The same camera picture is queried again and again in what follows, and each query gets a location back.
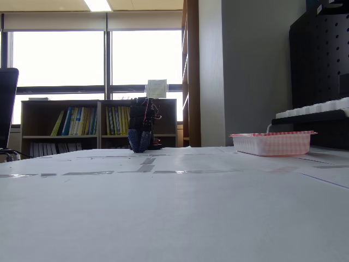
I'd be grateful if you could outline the white paper sign stand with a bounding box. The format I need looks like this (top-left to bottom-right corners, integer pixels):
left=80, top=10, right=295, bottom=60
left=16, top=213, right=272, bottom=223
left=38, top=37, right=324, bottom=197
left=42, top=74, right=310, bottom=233
left=145, top=79, right=170, bottom=99

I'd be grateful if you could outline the low wooden bookshelf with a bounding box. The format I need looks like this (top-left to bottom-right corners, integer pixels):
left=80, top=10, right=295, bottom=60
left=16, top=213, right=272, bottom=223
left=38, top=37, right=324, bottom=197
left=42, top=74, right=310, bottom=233
left=20, top=98, right=178, bottom=159

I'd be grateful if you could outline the narrow beige roller blind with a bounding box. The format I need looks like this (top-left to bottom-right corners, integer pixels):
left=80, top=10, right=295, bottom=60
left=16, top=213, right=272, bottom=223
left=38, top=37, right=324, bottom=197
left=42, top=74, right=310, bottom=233
left=106, top=11, right=183, bottom=32

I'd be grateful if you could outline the ceiling light panel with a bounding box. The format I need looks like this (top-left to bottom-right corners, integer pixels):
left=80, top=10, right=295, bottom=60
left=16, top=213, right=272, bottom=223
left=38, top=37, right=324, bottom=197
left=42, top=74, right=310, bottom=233
left=83, top=0, right=113, bottom=12

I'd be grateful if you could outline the red checked paper tray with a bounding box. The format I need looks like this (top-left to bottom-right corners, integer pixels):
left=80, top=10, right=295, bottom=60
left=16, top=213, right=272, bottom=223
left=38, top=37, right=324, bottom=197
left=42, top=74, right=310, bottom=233
left=228, top=130, right=318, bottom=157

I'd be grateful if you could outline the black office chair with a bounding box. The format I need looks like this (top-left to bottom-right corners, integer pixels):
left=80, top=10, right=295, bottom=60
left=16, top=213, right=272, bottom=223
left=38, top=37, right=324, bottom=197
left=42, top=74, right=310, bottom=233
left=0, top=67, right=21, bottom=163

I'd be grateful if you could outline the white power strip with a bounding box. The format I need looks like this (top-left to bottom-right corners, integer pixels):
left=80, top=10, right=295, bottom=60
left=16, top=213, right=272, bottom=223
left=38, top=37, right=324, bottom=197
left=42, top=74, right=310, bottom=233
left=275, top=97, right=349, bottom=120

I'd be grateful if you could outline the black metal shelf ledge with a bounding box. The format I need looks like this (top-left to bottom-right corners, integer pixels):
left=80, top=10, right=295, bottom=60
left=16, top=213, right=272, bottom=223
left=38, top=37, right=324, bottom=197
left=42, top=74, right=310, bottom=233
left=271, top=109, right=349, bottom=151

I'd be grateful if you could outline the black pegboard panel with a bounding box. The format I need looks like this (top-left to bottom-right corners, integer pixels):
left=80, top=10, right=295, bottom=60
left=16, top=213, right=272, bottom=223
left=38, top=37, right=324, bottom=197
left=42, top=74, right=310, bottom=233
left=288, top=5, right=349, bottom=110

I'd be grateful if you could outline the black power adapter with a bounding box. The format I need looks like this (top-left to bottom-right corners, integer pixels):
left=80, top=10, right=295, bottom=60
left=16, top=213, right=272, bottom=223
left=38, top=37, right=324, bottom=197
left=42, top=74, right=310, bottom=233
left=339, top=72, right=349, bottom=99

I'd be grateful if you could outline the dark storage box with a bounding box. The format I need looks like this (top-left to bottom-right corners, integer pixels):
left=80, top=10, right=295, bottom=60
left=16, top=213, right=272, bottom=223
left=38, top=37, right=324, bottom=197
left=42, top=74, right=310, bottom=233
left=305, top=0, right=349, bottom=15

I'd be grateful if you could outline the red white servo cable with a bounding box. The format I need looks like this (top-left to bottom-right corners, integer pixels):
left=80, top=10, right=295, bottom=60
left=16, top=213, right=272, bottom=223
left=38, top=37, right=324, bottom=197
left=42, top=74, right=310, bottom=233
left=144, top=98, right=163, bottom=122

